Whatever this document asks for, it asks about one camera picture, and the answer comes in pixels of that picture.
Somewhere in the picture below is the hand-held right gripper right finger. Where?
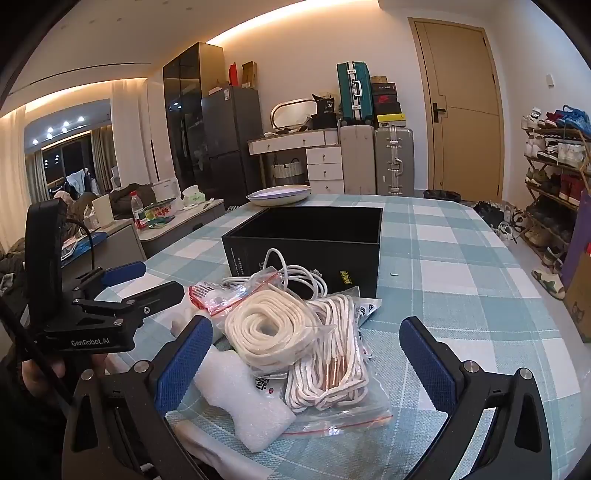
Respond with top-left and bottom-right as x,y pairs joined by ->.
399,316 -> 552,480

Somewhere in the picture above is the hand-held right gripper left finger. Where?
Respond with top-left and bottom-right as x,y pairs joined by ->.
62,316 -> 215,480

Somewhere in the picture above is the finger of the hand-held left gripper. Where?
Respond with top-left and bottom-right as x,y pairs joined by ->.
73,280 -> 185,325
98,261 -> 147,288

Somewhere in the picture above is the red-printed zip bag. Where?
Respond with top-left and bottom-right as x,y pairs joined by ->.
188,270 -> 282,317

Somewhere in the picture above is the white foam wrap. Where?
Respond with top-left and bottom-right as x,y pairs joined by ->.
168,300 -> 296,453

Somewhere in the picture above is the bag of copper-tipped white laces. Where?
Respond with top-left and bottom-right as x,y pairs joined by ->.
277,286 -> 395,437

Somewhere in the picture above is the white charging cable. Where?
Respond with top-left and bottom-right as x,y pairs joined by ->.
222,248 -> 329,305

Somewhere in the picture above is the black cardboard box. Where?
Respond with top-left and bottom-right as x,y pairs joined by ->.
222,206 -> 384,301

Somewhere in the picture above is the person's left hand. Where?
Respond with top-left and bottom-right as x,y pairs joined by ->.
21,356 -> 68,398

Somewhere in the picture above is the red-label water bottle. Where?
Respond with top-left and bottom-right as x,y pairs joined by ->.
130,191 -> 147,230

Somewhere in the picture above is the floral printed bowl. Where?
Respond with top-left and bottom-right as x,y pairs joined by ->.
144,198 -> 177,224

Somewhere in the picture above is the grey low cabinet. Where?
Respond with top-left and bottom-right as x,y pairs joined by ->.
139,198 -> 225,259

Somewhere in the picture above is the white curtain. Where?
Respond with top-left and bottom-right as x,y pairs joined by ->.
111,78 -> 162,185

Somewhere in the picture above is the camouflage shoe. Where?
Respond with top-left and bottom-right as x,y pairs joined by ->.
531,269 -> 566,301

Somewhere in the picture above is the white oval plate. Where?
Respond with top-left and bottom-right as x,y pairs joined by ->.
246,185 -> 312,206

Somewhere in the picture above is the pile of shoes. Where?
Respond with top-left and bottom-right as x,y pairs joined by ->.
473,200 -> 527,241

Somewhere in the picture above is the dark grey fridge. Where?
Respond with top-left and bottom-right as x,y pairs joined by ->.
201,85 -> 264,208

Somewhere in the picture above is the tall black glass cabinet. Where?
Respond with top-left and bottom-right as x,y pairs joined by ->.
163,42 -> 225,195

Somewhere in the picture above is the white storage basket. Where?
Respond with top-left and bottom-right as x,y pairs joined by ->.
272,159 -> 303,178

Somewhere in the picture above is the purple paper bag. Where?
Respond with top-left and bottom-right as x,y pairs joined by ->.
561,189 -> 591,296

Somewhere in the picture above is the silver suitcase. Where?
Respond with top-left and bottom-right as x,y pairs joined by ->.
374,127 -> 415,198

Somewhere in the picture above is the wooden shoe rack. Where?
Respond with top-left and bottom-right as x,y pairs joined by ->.
522,127 -> 591,278

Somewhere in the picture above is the white dresser with drawers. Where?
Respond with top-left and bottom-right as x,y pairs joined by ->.
248,128 -> 345,195

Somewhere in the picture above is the beige suitcase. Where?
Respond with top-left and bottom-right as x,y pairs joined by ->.
339,124 -> 377,195

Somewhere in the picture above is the tan wooden door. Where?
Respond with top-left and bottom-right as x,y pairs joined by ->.
409,17 -> 505,201

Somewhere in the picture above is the oval mirror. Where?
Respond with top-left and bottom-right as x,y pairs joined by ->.
270,98 -> 319,132

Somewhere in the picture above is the shoe rack with shoes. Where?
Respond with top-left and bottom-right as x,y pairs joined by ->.
522,105 -> 591,273

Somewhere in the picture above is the teal suitcase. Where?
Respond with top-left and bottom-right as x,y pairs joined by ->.
336,62 -> 373,125

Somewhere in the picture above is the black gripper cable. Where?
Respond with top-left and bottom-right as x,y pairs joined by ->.
0,295 -> 75,407

